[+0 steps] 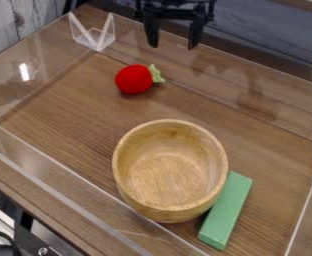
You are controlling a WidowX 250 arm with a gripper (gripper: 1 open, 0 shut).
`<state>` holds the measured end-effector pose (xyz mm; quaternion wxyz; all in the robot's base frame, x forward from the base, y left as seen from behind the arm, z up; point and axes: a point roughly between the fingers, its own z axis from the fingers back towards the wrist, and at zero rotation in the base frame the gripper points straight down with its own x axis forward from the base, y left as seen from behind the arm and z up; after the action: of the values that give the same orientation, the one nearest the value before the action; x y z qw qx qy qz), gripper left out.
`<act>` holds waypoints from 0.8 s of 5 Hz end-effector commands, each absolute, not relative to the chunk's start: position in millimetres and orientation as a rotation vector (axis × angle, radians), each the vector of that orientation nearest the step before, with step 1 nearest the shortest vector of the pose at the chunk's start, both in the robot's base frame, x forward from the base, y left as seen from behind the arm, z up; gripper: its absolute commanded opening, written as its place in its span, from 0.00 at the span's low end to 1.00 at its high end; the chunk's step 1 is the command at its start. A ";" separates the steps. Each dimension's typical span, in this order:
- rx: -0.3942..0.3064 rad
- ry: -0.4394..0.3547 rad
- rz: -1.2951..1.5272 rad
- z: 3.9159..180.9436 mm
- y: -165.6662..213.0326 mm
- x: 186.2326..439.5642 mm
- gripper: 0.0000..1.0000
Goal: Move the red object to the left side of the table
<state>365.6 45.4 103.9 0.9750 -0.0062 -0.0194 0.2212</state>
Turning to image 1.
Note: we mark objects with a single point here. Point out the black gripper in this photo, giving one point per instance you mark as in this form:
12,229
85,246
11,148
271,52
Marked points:
196,10

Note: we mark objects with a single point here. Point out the red plush strawberry toy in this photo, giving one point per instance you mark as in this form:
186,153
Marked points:
136,78

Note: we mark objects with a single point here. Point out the wooden bowl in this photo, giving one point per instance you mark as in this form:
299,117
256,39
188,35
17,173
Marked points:
170,166

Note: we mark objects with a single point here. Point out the green rectangular block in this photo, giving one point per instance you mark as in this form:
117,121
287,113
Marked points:
223,215

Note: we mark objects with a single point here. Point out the clear acrylic corner bracket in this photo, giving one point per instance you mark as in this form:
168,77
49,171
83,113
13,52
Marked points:
93,38

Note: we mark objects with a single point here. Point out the clear acrylic enclosure wall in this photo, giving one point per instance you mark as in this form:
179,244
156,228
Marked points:
64,116

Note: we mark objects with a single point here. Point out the black metal table frame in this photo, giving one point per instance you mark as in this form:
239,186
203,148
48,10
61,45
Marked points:
31,245

